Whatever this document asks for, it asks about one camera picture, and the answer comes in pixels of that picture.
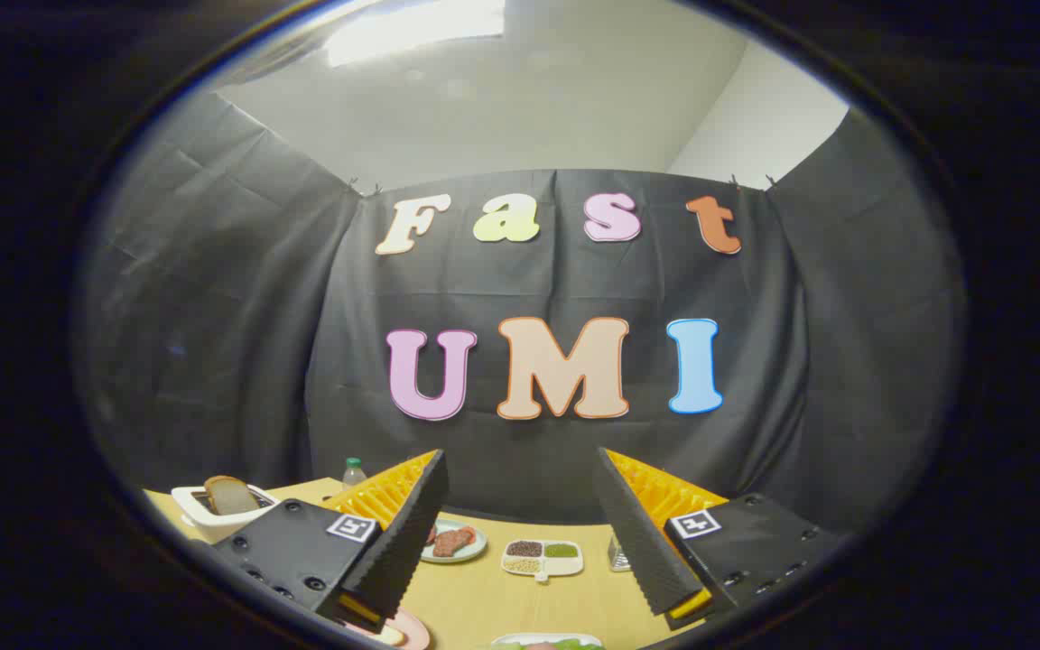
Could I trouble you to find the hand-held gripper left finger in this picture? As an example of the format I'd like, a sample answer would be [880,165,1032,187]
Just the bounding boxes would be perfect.
[213,449,449,636]

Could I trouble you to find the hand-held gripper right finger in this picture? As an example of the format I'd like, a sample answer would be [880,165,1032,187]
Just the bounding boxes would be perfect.
[592,447,846,631]

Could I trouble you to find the green lettuce leaf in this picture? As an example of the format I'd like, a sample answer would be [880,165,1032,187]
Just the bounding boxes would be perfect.
[500,637,604,650]

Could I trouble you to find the brown crust bread slice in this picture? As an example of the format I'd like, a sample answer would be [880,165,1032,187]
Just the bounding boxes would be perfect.
[204,476,261,516]

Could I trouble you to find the brown chicken drumstick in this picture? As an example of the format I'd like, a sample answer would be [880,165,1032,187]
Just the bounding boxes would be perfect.
[432,526,478,558]

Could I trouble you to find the pale green plate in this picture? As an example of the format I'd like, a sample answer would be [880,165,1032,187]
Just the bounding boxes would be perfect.
[421,518,488,565]

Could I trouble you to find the pink plate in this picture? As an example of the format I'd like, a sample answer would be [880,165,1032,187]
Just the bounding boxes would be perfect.
[339,607,432,650]

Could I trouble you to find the white divided bean dish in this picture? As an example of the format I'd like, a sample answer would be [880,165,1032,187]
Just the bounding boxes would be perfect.
[501,539,584,581]

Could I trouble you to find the white rounded plate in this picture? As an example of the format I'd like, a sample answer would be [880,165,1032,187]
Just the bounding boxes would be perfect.
[490,632,608,650]

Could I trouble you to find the white toaster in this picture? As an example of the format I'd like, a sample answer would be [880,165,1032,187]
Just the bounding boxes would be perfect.
[172,484,279,544]

